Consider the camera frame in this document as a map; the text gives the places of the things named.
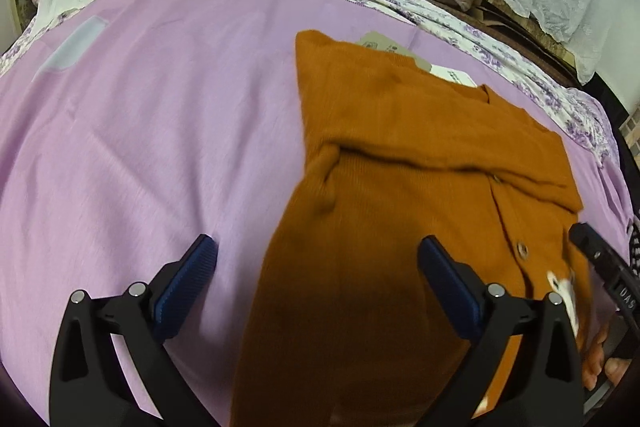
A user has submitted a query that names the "orange knit sweater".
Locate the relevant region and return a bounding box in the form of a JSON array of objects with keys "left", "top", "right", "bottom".
[{"left": 231, "top": 30, "right": 592, "bottom": 426}]

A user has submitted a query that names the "right hand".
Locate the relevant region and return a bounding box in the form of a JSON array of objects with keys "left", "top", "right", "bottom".
[{"left": 582, "top": 324, "right": 630, "bottom": 391}]

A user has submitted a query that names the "black white striped garment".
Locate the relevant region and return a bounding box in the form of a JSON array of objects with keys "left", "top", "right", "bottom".
[{"left": 628, "top": 216, "right": 640, "bottom": 279}]

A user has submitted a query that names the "checkered yellow grey curtain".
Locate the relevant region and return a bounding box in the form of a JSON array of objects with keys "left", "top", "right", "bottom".
[{"left": 620, "top": 105, "right": 640, "bottom": 162}]

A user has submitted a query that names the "floral purple white quilt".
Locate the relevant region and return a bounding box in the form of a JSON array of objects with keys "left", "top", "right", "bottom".
[{"left": 1, "top": 0, "right": 618, "bottom": 164}]

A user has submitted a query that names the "white paper price tag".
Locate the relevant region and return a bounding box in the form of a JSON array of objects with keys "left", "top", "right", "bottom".
[{"left": 430, "top": 65, "right": 477, "bottom": 88}]

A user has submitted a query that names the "brown woven mat stack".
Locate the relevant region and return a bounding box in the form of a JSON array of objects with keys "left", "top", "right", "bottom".
[{"left": 427, "top": 0, "right": 579, "bottom": 88}]

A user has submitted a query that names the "purple bed sheet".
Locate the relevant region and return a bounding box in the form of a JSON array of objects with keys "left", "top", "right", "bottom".
[{"left": 0, "top": 0, "right": 634, "bottom": 423}]

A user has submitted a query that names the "beige paper hang tag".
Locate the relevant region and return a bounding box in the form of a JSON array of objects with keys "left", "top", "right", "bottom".
[{"left": 357, "top": 31, "right": 432, "bottom": 72}]

